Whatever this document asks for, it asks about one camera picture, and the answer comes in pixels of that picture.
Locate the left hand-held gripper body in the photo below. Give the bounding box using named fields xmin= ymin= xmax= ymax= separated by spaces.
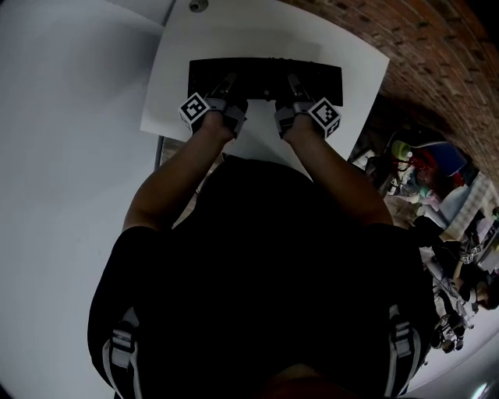
xmin=178 ymin=92 xmax=250 ymax=140

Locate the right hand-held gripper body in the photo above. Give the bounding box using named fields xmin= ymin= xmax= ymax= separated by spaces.
xmin=274 ymin=97 xmax=342 ymax=140

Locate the black keyboard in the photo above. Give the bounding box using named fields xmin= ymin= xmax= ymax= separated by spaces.
xmin=188 ymin=57 xmax=344 ymax=108

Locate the person's left forearm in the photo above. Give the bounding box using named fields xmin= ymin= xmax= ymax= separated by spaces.
xmin=122 ymin=112 xmax=235 ymax=235

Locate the person's right forearm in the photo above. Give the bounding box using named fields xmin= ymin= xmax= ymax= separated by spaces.
xmin=282 ymin=116 xmax=393 ymax=227

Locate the white table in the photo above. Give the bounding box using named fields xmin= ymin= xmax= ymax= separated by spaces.
xmin=140 ymin=0 xmax=391 ymax=184

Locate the dark brown bag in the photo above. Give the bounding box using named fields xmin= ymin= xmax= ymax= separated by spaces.
xmin=364 ymin=155 xmax=395 ymax=196

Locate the green plastic bottle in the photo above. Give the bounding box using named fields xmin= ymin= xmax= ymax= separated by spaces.
xmin=391 ymin=139 xmax=413 ymax=159

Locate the person's black shirt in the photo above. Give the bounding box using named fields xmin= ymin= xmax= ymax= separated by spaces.
xmin=87 ymin=157 xmax=437 ymax=399

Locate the plaid cloth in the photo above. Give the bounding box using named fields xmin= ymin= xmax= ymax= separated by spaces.
xmin=440 ymin=171 xmax=499 ymax=242

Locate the pile of dark equipment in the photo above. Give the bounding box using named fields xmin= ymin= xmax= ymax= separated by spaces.
xmin=428 ymin=284 xmax=476 ymax=354

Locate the grey right backpack strap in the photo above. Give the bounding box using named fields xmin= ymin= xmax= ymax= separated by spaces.
xmin=384 ymin=303 xmax=423 ymax=398

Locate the grey backpack strap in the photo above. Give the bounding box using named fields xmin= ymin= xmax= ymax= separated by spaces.
xmin=384 ymin=303 xmax=423 ymax=398
xmin=101 ymin=307 xmax=141 ymax=399

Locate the grey left backpack strap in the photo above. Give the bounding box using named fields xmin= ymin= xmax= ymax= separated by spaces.
xmin=101 ymin=307 xmax=141 ymax=399

